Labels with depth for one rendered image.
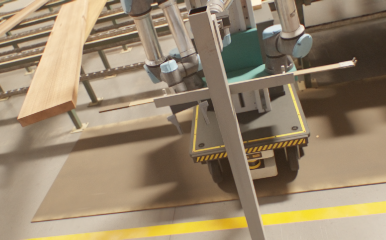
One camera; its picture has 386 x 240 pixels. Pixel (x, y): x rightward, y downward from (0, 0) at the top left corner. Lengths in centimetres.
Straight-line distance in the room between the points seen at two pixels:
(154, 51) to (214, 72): 75
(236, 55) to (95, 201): 138
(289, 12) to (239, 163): 75
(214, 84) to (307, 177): 125
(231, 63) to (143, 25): 57
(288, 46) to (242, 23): 35
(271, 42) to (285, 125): 52
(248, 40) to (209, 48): 93
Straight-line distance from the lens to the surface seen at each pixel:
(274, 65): 198
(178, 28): 177
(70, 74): 218
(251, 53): 209
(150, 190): 253
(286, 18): 178
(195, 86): 202
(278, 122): 222
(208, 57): 116
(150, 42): 186
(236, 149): 136
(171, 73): 165
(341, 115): 278
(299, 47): 182
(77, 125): 359
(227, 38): 155
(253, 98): 233
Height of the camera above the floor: 163
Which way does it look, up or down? 32 degrees down
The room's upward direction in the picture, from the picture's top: 18 degrees counter-clockwise
